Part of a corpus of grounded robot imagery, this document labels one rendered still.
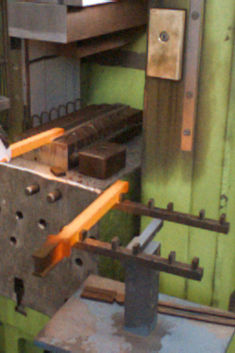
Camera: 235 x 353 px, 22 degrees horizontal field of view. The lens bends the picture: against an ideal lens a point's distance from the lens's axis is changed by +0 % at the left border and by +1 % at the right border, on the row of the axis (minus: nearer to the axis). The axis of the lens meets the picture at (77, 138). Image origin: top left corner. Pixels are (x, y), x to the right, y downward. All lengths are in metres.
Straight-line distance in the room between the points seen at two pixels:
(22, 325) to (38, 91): 0.73
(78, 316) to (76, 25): 0.73
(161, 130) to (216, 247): 0.35
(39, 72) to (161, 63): 0.49
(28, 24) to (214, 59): 0.49
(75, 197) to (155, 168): 0.24
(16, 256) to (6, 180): 0.24
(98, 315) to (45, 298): 0.37
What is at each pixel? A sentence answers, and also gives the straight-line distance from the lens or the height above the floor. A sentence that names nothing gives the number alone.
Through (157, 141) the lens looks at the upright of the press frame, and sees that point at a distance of 1.64.
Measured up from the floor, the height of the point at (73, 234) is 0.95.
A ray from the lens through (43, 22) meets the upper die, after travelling 1.60.
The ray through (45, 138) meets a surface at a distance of 1.65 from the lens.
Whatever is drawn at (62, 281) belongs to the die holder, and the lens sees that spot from 1.75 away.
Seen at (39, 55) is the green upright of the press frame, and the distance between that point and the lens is 1.90.
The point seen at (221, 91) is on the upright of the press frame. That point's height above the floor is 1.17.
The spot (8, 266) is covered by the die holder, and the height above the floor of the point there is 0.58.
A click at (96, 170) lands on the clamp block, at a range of 1.60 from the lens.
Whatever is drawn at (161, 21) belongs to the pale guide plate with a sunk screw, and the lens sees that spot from 1.55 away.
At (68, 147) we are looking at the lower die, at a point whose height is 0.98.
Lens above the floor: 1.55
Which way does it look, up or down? 19 degrees down
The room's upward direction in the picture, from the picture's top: straight up
